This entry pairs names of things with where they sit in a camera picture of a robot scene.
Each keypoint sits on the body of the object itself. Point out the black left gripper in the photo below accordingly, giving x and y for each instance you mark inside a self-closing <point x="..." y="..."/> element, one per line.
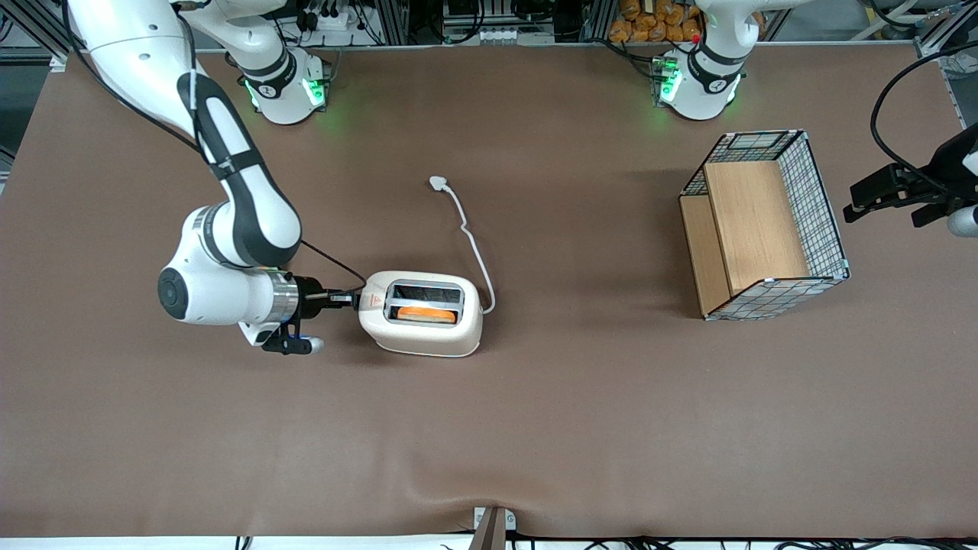
<point x="956" y="169"/>

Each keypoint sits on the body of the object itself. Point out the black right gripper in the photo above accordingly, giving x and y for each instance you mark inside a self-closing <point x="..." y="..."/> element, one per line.
<point x="311" y="296"/>

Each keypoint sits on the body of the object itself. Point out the white two-slot toaster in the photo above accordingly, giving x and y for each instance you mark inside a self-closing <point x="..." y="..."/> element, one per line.
<point x="420" y="338"/>

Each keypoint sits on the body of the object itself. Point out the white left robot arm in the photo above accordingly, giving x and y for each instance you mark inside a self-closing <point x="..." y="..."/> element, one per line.
<point x="699" y="92"/>

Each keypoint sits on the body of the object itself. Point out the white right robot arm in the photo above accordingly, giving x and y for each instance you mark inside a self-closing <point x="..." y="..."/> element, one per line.
<point x="221" y="294"/>

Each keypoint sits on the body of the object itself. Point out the toast slice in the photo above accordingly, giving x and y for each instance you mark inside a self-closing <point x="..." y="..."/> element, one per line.
<point x="426" y="314"/>

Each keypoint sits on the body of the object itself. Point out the wooden shelf insert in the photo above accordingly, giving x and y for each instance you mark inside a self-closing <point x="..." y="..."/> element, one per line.
<point x="752" y="221"/>

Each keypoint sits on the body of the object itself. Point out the brown table mat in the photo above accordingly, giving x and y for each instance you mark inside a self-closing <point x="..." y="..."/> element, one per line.
<point x="535" y="428"/>

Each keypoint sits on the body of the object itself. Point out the white power strip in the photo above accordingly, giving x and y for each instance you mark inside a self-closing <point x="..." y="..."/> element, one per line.
<point x="328" y="17"/>

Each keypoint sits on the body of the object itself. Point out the pile of bread rolls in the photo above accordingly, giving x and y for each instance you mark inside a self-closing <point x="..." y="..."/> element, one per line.
<point x="649" y="27"/>

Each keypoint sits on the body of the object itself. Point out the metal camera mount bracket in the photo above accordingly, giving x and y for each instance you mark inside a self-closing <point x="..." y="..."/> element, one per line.
<point x="491" y="528"/>

